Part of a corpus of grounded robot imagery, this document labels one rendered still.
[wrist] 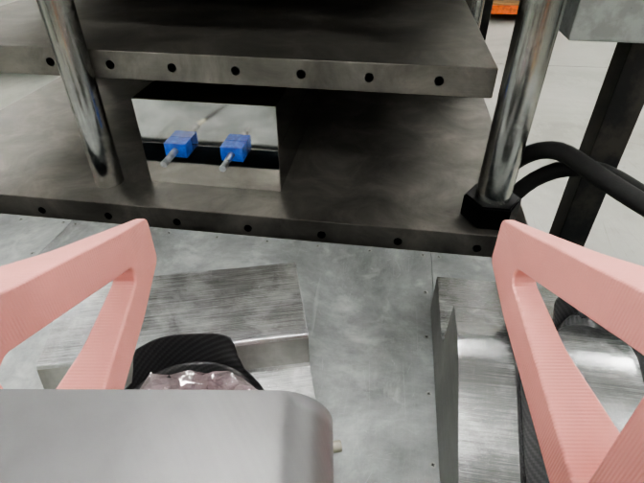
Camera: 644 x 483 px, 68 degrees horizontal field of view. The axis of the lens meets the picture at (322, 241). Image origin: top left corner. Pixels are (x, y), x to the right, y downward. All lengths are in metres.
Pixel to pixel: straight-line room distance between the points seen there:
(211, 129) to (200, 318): 0.49
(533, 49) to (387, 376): 0.49
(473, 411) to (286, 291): 0.23
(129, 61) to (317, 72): 0.33
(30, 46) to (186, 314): 0.67
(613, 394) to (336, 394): 0.28
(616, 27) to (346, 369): 0.68
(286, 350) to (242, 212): 0.45
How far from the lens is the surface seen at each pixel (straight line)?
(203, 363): 0.53
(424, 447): 0.56
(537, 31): 0.77
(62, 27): 0.95
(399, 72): 0.84
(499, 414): 0.46
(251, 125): 0.90
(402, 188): 0.97
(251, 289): 0.54
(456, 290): 0.63
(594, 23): 0.93
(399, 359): 0.62
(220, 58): 0.89
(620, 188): 0.82
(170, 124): 0.96
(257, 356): 0.50
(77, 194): 1.05
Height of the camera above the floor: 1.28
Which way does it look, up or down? 37 degrees down
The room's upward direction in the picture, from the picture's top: straight up
